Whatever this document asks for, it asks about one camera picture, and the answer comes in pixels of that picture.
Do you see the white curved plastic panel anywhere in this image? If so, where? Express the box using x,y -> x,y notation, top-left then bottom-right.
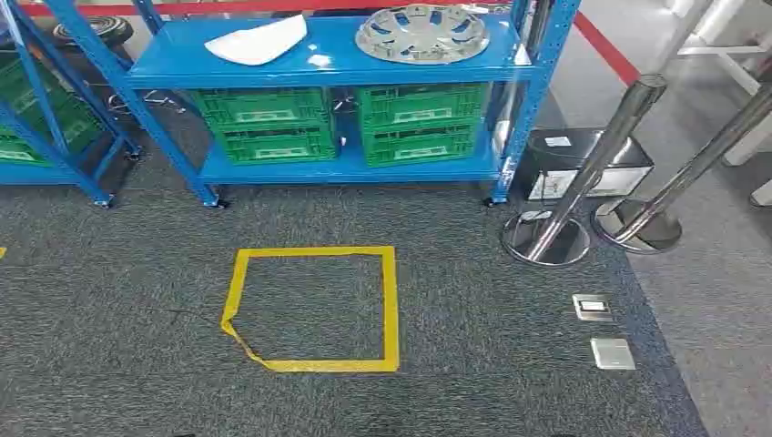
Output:
205,14 -> 309,66

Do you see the blue metal shelf rack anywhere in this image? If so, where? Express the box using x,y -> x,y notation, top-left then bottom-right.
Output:
45,0 -> 584,209
0,0 -> 143,209

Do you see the open steel floor socket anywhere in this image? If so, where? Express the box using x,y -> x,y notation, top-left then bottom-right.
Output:
571,293 -> 614,322

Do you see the black round ribbed tyre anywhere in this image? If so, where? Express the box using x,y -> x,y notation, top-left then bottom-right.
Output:
53,15 -> 135,49

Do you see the white table frame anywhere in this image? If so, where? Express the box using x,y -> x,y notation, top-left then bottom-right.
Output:
654,0 -> 772,97

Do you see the closed steel floor plate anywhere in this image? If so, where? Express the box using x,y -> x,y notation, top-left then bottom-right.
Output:
589,337 -> 637,371

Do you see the red barrier belt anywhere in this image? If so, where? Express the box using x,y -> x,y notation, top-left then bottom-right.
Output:
17,0 -> 642,86

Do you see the black box with white label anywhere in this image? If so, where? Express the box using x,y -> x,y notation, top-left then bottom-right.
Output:
518,127 -> 655,202

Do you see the silver wheel hubcap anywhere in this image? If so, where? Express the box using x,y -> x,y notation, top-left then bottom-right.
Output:
355,4 -> 491,66

